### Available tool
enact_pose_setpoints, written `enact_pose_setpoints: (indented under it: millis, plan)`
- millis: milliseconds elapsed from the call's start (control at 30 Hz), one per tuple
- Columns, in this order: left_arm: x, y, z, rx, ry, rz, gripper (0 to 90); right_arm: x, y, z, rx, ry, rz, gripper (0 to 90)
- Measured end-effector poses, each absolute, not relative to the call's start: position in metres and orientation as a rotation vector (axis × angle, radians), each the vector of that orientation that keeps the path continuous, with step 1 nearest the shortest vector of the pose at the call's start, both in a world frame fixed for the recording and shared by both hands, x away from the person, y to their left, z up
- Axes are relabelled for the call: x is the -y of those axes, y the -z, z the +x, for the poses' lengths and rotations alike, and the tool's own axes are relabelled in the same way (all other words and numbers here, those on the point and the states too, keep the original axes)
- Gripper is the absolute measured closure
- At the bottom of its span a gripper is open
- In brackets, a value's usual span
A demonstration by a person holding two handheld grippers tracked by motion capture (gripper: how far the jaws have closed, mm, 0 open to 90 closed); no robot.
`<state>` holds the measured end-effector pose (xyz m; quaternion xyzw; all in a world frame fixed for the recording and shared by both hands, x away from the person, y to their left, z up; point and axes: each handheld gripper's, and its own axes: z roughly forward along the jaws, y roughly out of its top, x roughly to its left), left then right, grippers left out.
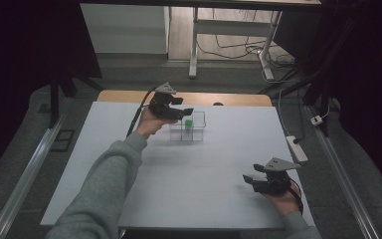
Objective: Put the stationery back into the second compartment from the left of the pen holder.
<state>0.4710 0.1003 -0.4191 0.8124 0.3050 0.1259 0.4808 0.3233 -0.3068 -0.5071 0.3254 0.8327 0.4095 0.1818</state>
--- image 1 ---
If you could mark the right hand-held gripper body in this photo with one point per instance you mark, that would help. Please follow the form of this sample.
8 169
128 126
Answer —
273 182

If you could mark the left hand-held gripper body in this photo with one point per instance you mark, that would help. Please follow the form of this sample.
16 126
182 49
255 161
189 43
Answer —
162 106

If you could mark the person's left hand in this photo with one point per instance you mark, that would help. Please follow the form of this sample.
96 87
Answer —
151 124

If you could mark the person's right hand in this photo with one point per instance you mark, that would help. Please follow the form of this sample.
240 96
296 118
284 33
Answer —
285 202

